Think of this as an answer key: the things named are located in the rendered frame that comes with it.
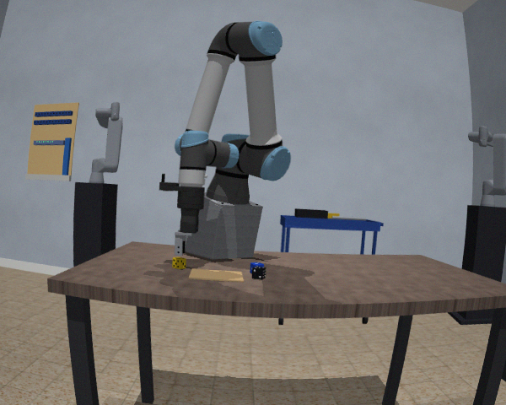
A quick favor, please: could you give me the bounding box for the blue die with white pips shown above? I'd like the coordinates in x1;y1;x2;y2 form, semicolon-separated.
250;262;264;273

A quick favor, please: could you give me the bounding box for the yellow die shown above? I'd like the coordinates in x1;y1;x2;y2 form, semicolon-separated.
172;257;186;269

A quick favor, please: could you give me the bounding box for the tan flat mat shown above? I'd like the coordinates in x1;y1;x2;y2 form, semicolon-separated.
189;268;244;283

